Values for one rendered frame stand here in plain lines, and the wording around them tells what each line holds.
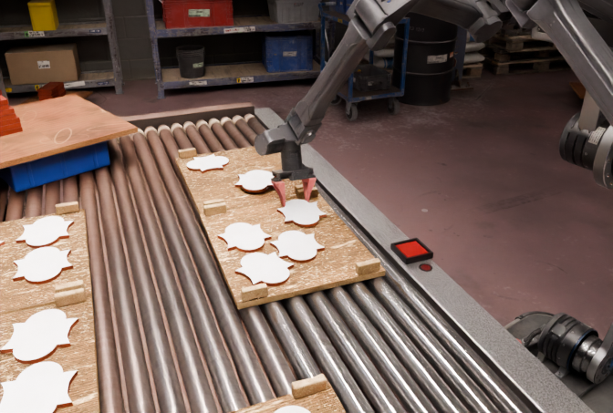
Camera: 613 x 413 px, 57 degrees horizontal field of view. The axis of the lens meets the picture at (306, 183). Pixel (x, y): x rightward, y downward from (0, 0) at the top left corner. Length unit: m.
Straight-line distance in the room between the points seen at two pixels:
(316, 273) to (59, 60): 4.98
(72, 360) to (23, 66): 5.08
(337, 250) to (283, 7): 4.62
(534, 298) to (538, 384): 1.83
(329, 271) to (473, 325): 0.33
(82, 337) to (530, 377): 0.84
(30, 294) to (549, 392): 1.05
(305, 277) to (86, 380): 0.49
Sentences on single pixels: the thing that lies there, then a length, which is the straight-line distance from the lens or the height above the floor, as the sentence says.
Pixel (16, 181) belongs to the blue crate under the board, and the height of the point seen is 0.96.
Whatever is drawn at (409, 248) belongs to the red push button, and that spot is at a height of 0.93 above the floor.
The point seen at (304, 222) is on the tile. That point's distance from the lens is 1.46.
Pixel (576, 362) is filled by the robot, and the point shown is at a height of 0.34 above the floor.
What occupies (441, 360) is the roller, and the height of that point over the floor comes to 0.92.
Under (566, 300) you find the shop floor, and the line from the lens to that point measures 3.00.
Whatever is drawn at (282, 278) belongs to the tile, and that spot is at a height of 0.95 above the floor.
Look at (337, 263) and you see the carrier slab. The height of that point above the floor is 0.94.
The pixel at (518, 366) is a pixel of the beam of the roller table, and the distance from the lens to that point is 1.17.
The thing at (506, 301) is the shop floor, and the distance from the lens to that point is 2.89.
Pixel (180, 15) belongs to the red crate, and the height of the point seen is 0.76.
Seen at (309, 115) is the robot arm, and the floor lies 1.22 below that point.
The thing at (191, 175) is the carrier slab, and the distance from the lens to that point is 1.78.
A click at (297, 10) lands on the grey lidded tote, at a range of 5.89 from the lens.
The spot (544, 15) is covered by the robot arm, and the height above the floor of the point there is 1.53.
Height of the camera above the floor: 1.68
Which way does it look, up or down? 26 degrees down
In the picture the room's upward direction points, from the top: straight up
